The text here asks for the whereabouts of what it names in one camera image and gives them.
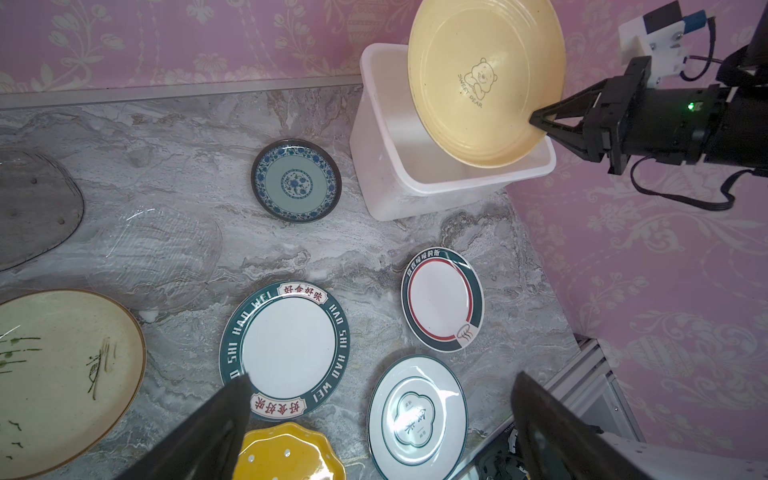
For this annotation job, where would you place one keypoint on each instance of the green red rim plate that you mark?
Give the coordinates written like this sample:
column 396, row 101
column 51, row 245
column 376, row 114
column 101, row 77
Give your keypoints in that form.
column 442, row 299

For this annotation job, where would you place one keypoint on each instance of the white clover emblem plate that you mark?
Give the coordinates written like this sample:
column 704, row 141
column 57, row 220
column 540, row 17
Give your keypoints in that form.
column 418, row 420

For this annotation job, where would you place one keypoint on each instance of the clear glass plate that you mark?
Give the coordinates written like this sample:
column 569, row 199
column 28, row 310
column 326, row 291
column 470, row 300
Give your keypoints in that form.
column 153, row 256

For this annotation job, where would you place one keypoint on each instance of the yellow scalloped dotted plate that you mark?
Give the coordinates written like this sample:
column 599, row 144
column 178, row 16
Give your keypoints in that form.
column 287, row 451

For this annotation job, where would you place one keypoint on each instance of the white plastic bin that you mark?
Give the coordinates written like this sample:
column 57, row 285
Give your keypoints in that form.
column 401, row 171

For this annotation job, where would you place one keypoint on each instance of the beige bear plate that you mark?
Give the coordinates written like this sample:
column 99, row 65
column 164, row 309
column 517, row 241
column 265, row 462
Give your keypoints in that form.
column 477, row 70

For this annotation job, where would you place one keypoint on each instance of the aluminium mounting rail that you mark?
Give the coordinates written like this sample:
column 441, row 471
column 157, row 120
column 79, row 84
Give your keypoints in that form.
column 588, row 387

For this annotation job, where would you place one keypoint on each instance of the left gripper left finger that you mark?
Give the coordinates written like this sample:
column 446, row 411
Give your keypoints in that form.
column 206, row 445

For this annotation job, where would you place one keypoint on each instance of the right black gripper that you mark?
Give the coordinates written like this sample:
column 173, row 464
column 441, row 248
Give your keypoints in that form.
column 623, row 117

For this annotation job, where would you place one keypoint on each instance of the small blue patterned plate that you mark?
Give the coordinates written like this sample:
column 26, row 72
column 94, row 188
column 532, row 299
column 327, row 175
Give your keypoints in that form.
column 296, row 181

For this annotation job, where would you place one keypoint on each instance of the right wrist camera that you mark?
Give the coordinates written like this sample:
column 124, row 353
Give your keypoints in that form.
column 658, row 35

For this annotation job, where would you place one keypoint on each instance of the smoky grey glass plate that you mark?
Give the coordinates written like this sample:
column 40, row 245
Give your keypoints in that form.
column 41, row 206

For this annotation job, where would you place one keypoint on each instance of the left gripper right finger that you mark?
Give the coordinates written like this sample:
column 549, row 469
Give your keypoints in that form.
column 556, row 444

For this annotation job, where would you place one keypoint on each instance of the cream plate with grass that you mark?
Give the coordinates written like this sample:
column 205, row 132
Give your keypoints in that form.
column 72, row 362

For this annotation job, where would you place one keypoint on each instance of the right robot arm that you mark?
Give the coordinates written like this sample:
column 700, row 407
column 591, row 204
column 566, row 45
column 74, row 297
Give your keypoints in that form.
column 741, row 136

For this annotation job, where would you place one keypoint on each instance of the green rim Hao Wei plate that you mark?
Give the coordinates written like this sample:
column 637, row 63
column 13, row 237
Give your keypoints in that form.
column 291, row 340

